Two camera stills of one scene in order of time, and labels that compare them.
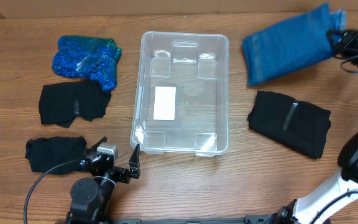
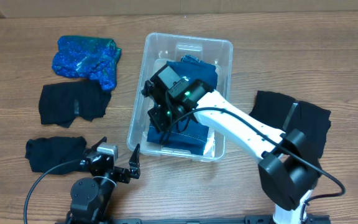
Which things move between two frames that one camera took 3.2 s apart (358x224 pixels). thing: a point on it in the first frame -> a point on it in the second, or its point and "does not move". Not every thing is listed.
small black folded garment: x=43 y=154 does not move
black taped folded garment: x=61 y=103 does not move
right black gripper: x=345 y=39 -> x=160 y=122
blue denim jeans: x=292 y=45 -> x=192 y=138
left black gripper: x=135 y=171 does not move
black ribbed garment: x=301 y=126 does not move
